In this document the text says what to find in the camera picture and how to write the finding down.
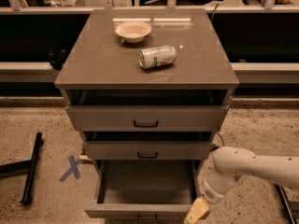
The crushed soda can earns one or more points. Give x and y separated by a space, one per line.
157 56

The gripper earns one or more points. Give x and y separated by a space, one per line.
207 192

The black stand leg left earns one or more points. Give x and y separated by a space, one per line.
27 168

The black stand leg right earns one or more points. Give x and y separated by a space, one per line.
291 208

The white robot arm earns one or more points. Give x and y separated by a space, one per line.
232 165

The grey drawer cabinet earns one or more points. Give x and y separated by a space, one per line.
102 60

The white bowl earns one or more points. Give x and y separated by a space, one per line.
133 31

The black stand leg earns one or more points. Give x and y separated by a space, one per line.
27 168
291 208

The grey drawer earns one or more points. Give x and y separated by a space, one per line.
147 145
145 190
148 111

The black clamp on rail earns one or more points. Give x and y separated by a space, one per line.
57 60

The blue tape cross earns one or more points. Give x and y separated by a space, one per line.
72 170

